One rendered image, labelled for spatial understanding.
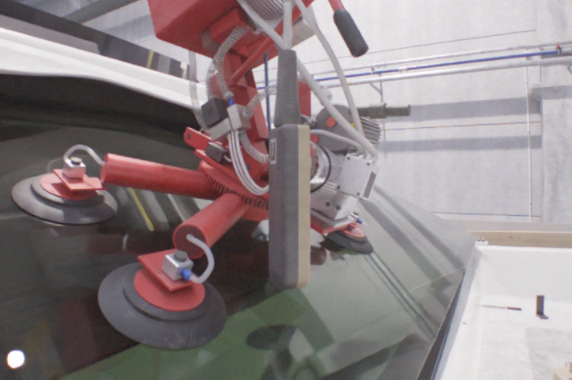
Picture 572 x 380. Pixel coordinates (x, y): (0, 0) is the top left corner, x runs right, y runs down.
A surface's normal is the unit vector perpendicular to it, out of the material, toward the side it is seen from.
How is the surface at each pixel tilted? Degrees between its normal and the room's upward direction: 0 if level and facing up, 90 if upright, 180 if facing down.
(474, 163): 90
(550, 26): 90
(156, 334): 44
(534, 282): 90
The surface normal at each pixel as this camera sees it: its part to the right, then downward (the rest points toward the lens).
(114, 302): 0.08, -0.88
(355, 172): -0.43, -0.17
